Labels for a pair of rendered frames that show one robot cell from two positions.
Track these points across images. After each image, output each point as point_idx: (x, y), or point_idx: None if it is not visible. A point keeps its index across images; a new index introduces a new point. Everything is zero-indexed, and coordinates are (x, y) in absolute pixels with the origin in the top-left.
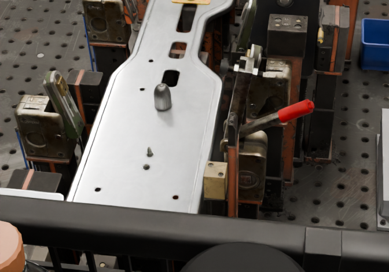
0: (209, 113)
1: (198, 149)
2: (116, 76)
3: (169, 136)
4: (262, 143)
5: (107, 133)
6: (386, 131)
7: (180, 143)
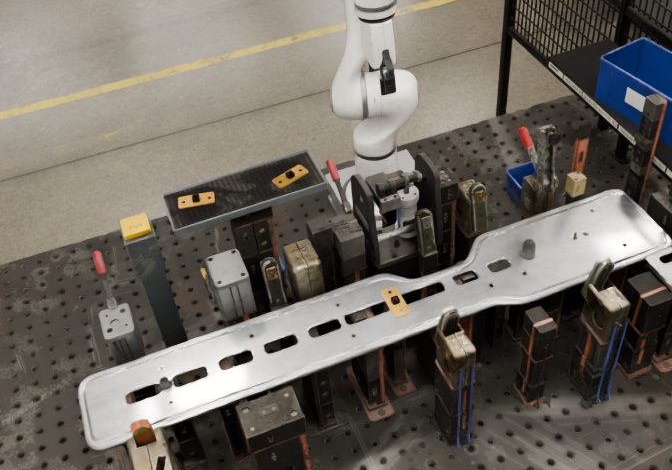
0: (513, 228)
1: (547, 218)
2: (524, 297)
3: (551, 236)
4: (533, 174)
5: (580, 267)
6: (379, 224)
7: (552, 228)
